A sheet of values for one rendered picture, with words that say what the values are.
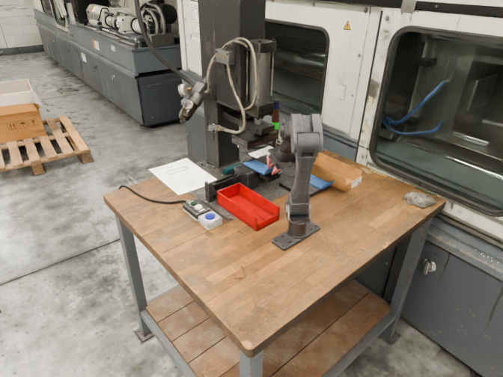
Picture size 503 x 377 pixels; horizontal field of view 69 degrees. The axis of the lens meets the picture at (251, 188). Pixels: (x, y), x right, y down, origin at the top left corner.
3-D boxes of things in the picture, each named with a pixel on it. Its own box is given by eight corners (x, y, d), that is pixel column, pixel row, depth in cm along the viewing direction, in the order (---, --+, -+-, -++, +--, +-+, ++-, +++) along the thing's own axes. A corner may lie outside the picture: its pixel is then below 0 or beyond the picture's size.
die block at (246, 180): (247, 191, 160) (248, 176, 156) (233, 182, 167) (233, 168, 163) (280, 177, 172) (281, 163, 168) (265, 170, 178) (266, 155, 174)
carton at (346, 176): (343, 194, 161) (346, 179, 157) (302, 173, 177) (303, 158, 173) (360, 185, 168) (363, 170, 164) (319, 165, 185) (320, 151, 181)
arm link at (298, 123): (280, 122, 139) (293, 111, 109) (302, 122, 140) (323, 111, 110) (280, 154, 140) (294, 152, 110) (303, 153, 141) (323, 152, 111)
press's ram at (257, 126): (248, 157, 150) (249, 84, 135) (212, 138, 167) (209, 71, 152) (279, 145, 160) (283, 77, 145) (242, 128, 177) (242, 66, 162)
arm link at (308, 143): (287, 206, 134) (296, 129, 114) (305, 206, 134) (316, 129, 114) (289, 218, 129) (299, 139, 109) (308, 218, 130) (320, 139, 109)
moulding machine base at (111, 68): (44, 57, 820) (31, 9, 770) (90, 51, 873) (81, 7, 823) (142, 133, 447) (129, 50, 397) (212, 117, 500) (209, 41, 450)
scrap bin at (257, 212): (256, 232, 136) (257, 218, 133) (216, 203, 152) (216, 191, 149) (279, 220, 143) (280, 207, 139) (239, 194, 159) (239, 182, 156)
